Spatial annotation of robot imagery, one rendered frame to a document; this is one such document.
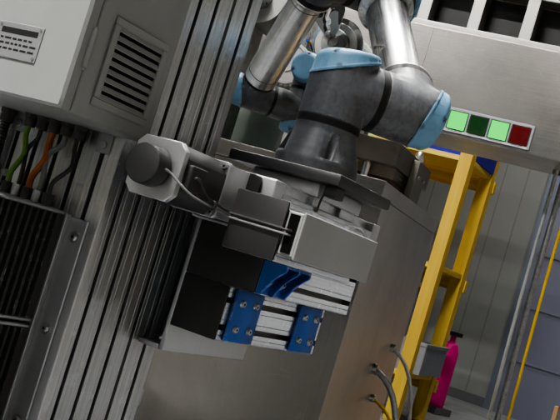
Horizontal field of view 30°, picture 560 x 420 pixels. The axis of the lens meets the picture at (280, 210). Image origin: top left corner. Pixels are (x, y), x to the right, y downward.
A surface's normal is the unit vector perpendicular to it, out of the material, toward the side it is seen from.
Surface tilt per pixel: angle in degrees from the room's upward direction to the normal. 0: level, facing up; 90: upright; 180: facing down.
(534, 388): 90
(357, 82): 88
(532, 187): 90
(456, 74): 90
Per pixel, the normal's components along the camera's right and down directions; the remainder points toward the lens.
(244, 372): -0.32, -0.15
